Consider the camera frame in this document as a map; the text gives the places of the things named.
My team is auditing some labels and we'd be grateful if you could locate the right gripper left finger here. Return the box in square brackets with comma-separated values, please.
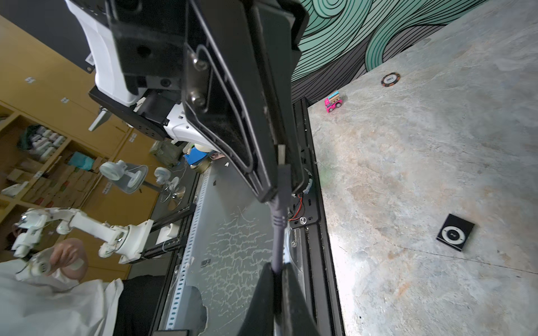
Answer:
[238, 263, 275, 336]

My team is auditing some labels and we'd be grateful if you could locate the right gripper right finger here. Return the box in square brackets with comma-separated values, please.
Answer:
[281, 263, 319, 336]

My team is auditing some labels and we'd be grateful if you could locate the black mp3 player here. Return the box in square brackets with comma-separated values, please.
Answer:
[436, 214, 475, 252]

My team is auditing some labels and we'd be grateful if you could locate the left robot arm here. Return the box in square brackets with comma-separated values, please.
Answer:
[67, 1, 309, 202]

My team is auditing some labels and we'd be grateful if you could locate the white desk fan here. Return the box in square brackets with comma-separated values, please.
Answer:
[99, 160, 149, 194]

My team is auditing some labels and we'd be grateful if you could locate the person in white coat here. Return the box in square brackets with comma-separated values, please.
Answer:
[1, 238, 165, 335]

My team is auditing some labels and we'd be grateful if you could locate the pink toy car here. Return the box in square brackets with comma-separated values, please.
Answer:
[324, 91, 343, 113]

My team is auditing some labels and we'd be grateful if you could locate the wooden storage shelf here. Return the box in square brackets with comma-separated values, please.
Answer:
[1, 103, 109, 222]

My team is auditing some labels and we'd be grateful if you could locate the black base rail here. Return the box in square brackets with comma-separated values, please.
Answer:
[289, 98, 345, 335]

